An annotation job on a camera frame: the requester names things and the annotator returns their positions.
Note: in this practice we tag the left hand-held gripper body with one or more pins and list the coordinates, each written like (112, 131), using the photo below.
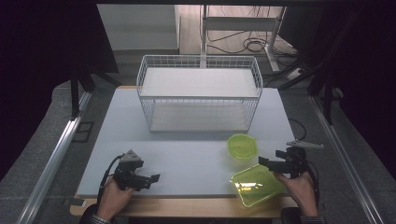
(126, 174)

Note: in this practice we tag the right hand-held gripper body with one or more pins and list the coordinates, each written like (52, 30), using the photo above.
(295, 163)

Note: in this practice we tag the green square plastic container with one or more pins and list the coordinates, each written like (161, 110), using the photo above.
(258, 186)

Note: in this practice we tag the person's left hand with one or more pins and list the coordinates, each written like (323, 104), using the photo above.
(113, 199)

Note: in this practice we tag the person's right hand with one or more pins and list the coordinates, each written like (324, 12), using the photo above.
(300, 193)

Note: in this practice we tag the green round plastic lid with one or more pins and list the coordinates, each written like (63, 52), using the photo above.
(242, 146)

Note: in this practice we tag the wooden table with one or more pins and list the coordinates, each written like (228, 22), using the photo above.
(186, 207)

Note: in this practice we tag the black metal stand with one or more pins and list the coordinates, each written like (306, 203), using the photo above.
(328, 102)
(74, 96)

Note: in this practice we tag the white power strip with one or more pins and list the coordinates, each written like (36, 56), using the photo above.
(295, 74)

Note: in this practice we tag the white cabinet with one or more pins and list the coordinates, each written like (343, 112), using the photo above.
(140, 28)

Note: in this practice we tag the aluminium rail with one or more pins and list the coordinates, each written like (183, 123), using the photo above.
(53, 161)
(342, 161)

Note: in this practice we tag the black square floor frame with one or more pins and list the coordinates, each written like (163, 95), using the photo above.
(83, 132)

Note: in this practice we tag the white desk frame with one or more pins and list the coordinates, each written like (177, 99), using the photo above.
(239, 23)

